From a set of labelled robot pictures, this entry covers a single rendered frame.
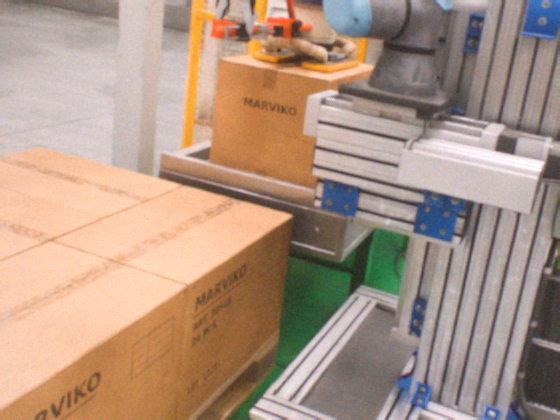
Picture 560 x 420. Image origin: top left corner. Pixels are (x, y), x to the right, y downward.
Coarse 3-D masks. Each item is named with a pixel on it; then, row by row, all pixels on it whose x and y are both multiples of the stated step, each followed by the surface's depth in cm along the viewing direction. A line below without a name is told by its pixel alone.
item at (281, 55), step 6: (252, 54) 232; (258, 54) 231; (264, 54) 231; (270, 54) 232; (276, 54) 232; (282, 54) 236; (288, 54) 240; (270, 60) 230; (276, 60) 229; (282, 60) 233; (288, 60) 238
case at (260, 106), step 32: (224, 64) 222; (256, 64) 221; (288, 64) 232; (224, 96) 224; (256, 96) 220; (288, 96) 216; (224, 128) 227; (256, 128) 222; (288, 128) 218; (224, 160) 229; (256, 160) 225; (288, 160) 221
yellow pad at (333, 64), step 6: (330, 54) 232; (312, 60) 229; (330, 60) 233; (336, 60) 240; (342, 60) 242; (348, 60) 246; (354, 60) 251; (306, 66) 226; (312, 66) 225; (318, 66) 224; (324, 66) 224; (330, 66) 226; (336, 66) 230; (342, 66) 236; (348, 66) 242; (354, 66) 249
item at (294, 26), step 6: (270, 18) 214; (276, 18) 213; (282, 18) 212; (288, 18) 219; (282, 24) 213; (288, 24) 212; (294, 24) 212; (300, 24) 216; (288, 30) 212; (294, 30) 215; (300, 30) 219; (288, 36) 213; (294, 36) 214; (300, 36) 219
